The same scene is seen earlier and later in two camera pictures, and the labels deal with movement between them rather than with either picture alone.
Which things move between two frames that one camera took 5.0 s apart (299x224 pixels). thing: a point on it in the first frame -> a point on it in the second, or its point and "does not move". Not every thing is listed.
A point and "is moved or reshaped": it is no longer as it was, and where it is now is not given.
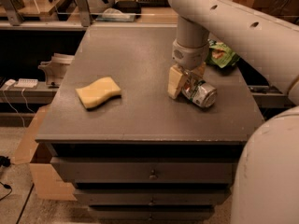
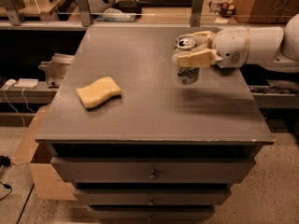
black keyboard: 154,2 does not move
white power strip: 26,83 does not move
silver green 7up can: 200,93 is moved or reshaped
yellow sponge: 98,91 does not move
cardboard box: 48,181 does not move
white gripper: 189,56 -> 231,47
